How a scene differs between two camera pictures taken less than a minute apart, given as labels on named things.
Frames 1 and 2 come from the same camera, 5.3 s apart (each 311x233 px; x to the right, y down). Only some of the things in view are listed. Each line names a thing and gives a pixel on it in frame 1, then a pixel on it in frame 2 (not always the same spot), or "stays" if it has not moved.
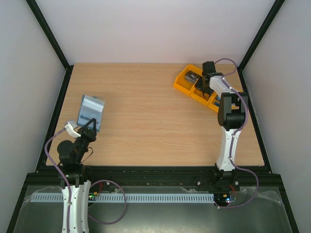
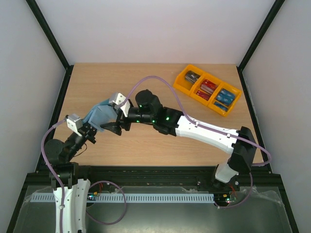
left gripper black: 91,135 stays
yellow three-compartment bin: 189,87 stays
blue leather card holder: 91,107 to 103,113
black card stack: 192,76 stays
